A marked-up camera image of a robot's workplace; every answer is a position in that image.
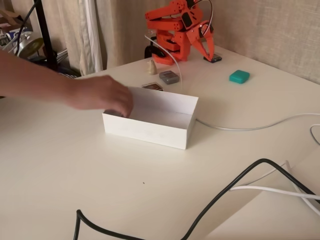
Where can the green cube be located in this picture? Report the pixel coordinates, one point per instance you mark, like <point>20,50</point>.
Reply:
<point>239,76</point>

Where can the black case with brown coin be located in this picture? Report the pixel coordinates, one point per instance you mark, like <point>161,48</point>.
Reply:
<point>151,86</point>

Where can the black pole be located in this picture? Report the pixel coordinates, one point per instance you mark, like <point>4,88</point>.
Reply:
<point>46,32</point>

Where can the silver lamp head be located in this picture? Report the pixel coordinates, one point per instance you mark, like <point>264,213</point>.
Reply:
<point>30,47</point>

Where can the white furniture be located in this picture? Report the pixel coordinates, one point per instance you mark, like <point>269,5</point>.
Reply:
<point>275,220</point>

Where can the black fan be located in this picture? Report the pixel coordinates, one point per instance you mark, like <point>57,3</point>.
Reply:
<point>67,71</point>

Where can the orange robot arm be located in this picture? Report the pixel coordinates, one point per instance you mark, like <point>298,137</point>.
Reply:
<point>166,25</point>

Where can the person's bare hand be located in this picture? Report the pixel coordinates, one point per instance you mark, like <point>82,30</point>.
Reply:
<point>102,92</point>

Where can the white cardboard box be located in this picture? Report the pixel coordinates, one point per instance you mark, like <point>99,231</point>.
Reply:
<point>150,132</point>

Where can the brown cardboard box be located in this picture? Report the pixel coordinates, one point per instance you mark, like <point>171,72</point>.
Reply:
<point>12,17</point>

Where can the small black clear case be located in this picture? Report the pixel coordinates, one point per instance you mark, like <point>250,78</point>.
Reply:
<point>215,58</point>

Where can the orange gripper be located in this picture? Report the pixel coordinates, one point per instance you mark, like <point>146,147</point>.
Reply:
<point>197,37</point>

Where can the small grey box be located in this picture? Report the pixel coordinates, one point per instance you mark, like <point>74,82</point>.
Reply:
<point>169,77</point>

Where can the black table clamp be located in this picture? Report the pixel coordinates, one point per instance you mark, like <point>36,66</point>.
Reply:
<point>155,51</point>

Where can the person's bare forearm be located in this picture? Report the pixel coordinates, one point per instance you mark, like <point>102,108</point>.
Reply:
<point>30,75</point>

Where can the beige white curtain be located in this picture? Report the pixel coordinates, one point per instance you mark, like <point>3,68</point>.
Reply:
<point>87,37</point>

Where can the beige crumpled ball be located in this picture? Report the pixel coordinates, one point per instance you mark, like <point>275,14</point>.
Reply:
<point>151,68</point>

